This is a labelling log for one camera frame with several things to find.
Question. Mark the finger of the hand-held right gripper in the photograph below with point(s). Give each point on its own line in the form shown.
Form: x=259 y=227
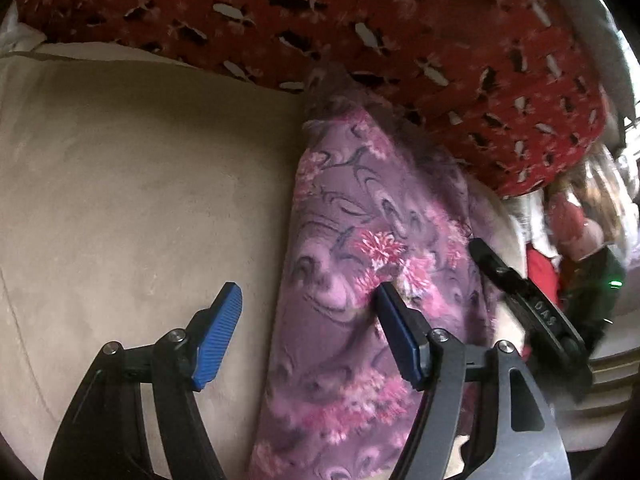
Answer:
x=530 y=305

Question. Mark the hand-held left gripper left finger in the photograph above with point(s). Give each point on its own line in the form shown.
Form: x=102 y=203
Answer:
x=215 y=340

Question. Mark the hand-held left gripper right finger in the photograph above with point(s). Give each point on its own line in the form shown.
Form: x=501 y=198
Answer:
x=400 y=337

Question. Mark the purple floral shirt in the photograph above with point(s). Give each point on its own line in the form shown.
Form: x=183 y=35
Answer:
x=340 y=240

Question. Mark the red folded blanket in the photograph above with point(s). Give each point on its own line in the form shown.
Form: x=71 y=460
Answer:
x=542 y=275

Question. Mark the pink hat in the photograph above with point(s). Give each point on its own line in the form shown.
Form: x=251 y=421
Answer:
x=585 y=237

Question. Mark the clear plastic bag of toys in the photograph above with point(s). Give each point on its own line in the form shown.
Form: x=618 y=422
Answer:
x=600 y=195

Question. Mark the white quilted mattress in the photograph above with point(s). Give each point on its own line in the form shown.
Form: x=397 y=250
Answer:
x=600 y=410

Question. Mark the beige sofa cushion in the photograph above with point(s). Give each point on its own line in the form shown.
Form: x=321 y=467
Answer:
x=125 y=185

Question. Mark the grey pillow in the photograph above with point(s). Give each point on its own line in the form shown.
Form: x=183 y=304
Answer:
x=590 y=20

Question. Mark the red patterned quilt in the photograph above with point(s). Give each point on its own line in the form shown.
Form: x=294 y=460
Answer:
x=400 y=25

